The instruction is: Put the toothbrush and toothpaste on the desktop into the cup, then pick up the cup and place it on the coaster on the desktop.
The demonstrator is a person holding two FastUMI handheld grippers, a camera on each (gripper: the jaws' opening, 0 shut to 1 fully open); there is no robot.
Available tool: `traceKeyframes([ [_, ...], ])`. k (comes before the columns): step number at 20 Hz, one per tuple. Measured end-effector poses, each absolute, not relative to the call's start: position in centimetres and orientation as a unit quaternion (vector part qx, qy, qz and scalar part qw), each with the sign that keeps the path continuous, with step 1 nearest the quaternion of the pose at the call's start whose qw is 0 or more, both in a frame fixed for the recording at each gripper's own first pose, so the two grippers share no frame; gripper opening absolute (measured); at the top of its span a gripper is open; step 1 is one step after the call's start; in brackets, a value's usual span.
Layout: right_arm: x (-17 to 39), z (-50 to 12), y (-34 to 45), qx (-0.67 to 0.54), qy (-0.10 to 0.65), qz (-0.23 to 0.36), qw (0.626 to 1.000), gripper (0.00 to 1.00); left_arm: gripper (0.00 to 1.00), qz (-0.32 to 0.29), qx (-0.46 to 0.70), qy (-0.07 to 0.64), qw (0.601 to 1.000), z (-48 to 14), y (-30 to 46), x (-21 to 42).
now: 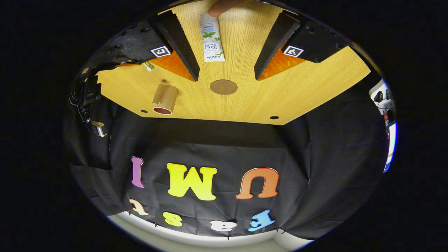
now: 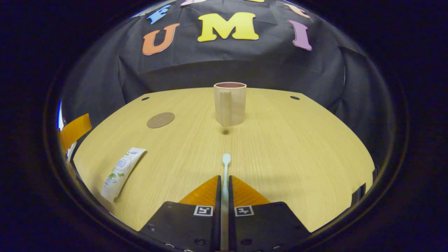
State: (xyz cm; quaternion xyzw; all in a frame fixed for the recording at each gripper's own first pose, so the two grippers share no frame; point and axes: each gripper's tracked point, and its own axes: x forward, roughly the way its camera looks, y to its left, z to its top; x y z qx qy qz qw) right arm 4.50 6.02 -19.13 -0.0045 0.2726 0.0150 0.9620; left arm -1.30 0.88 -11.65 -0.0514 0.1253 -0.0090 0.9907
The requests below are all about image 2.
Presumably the beige cup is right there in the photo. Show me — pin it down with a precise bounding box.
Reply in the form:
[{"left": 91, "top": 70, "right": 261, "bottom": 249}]
[{"left": 213, "top": 82, "right": 247, "bottom": 127}]

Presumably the round brown coaster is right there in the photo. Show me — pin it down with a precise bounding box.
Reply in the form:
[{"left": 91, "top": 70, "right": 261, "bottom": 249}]
[{"left": 146, "top": 112, "right": 175, "bottom": 129}]

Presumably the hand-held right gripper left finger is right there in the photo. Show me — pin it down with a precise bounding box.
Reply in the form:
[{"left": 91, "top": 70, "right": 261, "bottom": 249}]
[{"left": 138, "top": 175, "right": 222, "bottom": 252}]

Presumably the black desk edge bracket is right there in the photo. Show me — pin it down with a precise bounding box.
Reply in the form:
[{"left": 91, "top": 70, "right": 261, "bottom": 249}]
[{"left": 351, "top": 183, "right": 366, "bottom": 207}]

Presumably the pale green toothbrush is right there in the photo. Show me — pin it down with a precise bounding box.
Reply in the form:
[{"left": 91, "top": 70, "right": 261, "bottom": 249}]
[{"left": 220, "top": 153, "right": 231, "bottom": 251}]

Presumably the white toothpaste tube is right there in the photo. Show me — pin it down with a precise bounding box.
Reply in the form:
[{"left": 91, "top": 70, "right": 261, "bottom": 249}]
[{"left": 100, "top": 147, "right": 147, "bottom": 203}]

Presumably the black backdrop cloth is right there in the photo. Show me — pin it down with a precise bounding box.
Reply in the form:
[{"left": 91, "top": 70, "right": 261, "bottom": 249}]
[{"left": 58, "top": 0, "right": 396, "bottom": 168}]

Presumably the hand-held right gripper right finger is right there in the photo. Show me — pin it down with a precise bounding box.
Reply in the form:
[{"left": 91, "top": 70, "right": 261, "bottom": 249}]
[{"left": 228, "top": 175, "right": 311, "bottom": 252}]

